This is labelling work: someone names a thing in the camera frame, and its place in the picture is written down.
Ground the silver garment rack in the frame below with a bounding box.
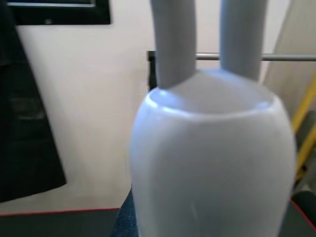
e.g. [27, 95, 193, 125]
[147, 50, 316, 92]

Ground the yellow metal exercise frame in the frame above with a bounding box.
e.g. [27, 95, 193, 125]
[292, 86, 316, 183]

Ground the black framed window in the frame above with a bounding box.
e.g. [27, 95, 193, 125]
[7, 0, 111, 25]

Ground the large black red-trimmed bench pad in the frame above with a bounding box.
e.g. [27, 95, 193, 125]
[0, 207, 120, 237]

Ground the black hanging cloth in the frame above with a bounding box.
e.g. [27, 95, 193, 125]
[0, 0, 67, 203]

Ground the small black red-trimmed bench pad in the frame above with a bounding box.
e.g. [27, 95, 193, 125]
[278, 199, 316, 237]

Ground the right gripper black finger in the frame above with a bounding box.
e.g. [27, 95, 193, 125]
[112, 190, 139, 237]

